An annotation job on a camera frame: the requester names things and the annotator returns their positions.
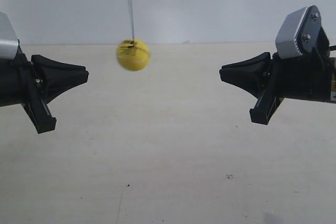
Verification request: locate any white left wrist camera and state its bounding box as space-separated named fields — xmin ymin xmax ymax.
xmin=0 ymin=12 xmax=19 ymax=60

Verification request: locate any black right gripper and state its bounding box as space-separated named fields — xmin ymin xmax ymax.
xmin=219 ymin=28 xmax=335 ymax=125

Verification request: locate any yellow tennis ball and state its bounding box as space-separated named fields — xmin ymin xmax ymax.
xmin=116 ymin=39 xmax=151 ymax=71

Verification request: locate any thin black hanging string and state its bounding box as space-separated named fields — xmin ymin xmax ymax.
xmin=125 ymin=0 xmax=137 ymax=41

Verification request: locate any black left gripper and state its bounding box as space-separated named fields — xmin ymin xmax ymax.
xmin=1 ymin=48 xmax=89 ymax=134

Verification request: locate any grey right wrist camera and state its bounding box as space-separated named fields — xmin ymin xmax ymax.
xmin=275 ymin=5 xmax=322 ymax=59

